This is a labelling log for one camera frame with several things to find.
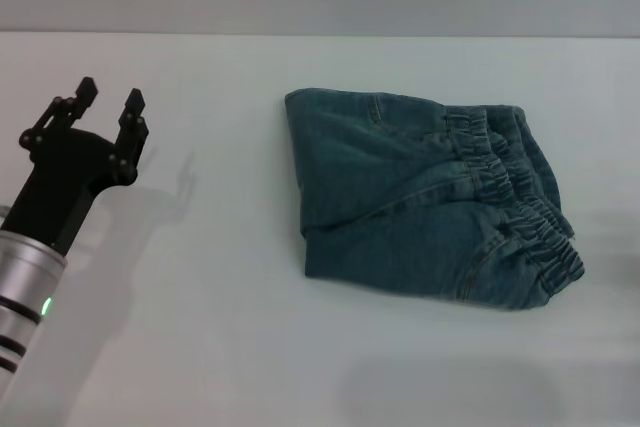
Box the blue denim shorts with print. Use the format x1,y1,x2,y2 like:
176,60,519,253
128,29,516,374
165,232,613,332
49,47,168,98
283,88,586,312

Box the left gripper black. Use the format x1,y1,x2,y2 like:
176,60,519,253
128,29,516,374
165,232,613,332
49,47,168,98
0,76,152,257

